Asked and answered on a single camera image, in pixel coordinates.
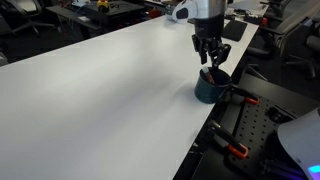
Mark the dark background desk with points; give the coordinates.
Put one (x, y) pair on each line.
(116, 10)

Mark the dark blue enamel cup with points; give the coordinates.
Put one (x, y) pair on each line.
(206, 91)

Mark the black flat pad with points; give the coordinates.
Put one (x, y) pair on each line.
(235, 30)

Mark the red background object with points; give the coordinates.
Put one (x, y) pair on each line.
(155, 13)

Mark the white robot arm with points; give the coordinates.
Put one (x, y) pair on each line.
(210, 6)

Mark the yellow red stop button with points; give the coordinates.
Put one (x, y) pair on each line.
(102, 4)

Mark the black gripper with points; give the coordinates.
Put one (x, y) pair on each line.
(209, 28)

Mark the grey backed office chair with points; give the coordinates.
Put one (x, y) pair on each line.
(23, 6)

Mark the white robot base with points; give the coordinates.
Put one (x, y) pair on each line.
(300, 140)

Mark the black small box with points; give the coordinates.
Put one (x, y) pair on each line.
(253, 18)

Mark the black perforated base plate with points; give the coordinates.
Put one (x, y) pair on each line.
(256, 123)

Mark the black grey office chair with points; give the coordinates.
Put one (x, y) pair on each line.
(313, 42)

